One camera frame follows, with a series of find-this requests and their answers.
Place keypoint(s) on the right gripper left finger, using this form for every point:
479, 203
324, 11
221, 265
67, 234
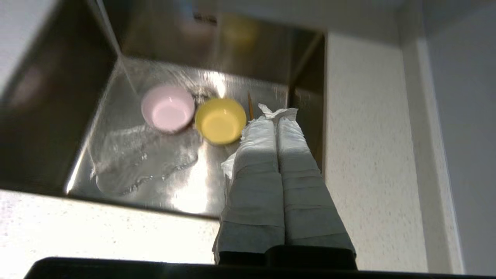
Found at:
255, 186

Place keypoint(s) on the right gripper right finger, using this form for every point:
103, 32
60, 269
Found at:
306, 193

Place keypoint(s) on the yellow plastic bowl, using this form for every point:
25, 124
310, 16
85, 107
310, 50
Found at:
221, 122

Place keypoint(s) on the brown wooden chopstick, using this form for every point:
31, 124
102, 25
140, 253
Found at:
250, 106

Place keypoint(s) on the pink plastic bowl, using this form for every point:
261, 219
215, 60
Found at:
168, 110

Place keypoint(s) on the stainless steel sink basin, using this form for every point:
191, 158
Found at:
155, 166

